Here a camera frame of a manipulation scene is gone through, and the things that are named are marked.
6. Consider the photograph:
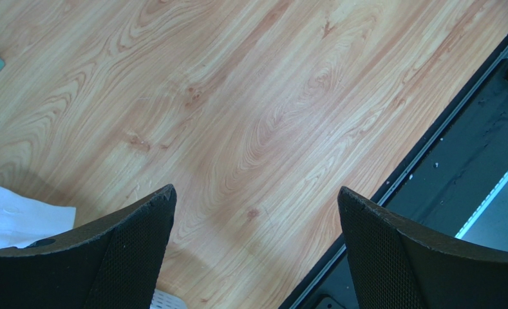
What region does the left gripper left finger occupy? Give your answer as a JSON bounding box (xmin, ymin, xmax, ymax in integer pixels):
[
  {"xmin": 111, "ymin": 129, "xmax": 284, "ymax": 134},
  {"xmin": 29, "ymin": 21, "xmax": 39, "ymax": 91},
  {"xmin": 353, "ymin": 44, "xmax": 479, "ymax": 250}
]
[{"xmin": 0, "ymin": 184, "xmax": 177, "ymax": 308}]

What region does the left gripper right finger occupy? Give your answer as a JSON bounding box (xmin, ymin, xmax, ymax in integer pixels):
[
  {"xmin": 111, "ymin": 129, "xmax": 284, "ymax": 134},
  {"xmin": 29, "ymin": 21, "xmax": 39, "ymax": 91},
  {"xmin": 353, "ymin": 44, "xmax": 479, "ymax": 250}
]
[{"xmin": 338, "ymin": 187, "xmax": 508, "ymax": 308}]

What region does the white shirt in basket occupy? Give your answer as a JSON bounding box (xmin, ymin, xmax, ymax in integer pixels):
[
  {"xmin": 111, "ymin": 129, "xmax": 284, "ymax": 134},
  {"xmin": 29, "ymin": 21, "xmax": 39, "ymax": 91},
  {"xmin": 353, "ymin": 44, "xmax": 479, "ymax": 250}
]
[{"xmin": 0, "ymin": 187, "xmax": 77, "ymax": 249}]

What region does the white laundry basket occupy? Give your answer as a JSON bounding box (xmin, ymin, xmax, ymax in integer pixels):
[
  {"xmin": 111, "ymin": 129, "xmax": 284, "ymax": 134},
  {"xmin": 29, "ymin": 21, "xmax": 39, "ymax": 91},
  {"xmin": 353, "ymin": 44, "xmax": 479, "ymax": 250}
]
[{"xmin": 149, "ymin": 289, "xmax": 187, "ymax": 309}]

